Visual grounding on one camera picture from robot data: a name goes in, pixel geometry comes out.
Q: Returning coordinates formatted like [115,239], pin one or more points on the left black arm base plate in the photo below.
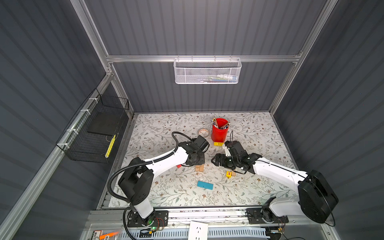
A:
[156,219]

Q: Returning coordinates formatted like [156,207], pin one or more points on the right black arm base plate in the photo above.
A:
[255,216]

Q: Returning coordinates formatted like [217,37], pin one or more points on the black foam pad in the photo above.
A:
[104,124]

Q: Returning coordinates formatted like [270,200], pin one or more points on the orange tool handle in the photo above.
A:
[109,236]

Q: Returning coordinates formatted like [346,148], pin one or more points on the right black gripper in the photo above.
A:
[221,163]

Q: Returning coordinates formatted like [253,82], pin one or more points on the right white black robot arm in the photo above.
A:
[314,199]

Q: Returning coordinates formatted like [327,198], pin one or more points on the white wire mesh basket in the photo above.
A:
[207,72]

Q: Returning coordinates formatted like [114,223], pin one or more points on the yellow ruler in basket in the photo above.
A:
[110,147]

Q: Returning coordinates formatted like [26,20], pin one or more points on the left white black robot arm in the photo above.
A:
[136,181]

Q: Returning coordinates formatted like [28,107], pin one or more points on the teal wooden block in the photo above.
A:
[205,185]

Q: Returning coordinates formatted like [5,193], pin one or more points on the red pencil cup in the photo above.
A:
[220,130]

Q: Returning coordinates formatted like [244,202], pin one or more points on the floral table mat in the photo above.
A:
[177,187]

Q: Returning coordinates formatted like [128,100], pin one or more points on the black wire mesh basket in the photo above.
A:
[79,145]

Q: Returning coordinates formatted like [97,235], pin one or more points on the small yellow cube right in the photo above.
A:
[228,174]

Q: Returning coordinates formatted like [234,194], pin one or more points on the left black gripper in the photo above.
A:
[202,159]

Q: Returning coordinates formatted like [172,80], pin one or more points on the white power socket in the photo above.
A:
[198,231]

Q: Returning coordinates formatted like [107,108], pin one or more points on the clear tape roll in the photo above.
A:
[203,132]

